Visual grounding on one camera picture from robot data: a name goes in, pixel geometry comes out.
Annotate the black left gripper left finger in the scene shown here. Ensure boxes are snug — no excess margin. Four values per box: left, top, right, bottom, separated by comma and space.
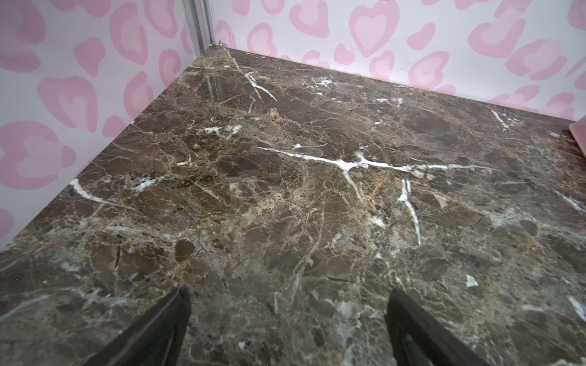
85, 288, 192, 366

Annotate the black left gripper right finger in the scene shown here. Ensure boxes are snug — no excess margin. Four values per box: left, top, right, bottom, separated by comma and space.
385, 289, 488, 366

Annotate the pink pencil case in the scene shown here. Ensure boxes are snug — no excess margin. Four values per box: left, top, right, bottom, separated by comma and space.
569, 116, 586, 156

